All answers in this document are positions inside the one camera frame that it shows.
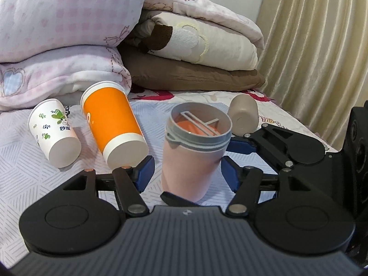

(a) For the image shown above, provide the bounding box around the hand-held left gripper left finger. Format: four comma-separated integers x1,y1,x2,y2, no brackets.
62,155,156,218

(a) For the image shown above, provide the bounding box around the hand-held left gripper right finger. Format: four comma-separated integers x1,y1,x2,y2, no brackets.
222,155,313,217

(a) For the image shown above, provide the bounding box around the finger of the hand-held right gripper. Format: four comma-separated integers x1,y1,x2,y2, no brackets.
229,123,294,168

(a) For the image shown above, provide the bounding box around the pink tumbler with grey rim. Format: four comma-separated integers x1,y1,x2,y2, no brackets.
160,102,233,206

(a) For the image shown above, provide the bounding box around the small beige cup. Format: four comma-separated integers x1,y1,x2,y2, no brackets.
228,93,260,136

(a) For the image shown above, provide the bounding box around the orange paper cup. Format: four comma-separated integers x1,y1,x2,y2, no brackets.
80,81,149,171

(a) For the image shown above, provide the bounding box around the white floral paper cup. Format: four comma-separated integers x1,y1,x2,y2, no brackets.
28,98,81,169

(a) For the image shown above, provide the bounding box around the brown pillow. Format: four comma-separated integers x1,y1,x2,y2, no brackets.
121,46,266,91

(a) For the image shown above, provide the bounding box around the cream folded blanket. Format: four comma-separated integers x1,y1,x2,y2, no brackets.
125,10,259,71

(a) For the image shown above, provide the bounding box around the cream pleated curtain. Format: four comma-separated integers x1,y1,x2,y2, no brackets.
255,0,368,153

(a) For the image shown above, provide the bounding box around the white patterned bed sheet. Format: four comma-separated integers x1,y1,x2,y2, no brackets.
0,88,340,266

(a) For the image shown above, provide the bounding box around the pink heart print blanket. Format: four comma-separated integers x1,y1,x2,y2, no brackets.
0,45,132,111

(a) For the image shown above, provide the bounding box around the pale pink folded blanket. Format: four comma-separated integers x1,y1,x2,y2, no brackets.
142,0,265,50

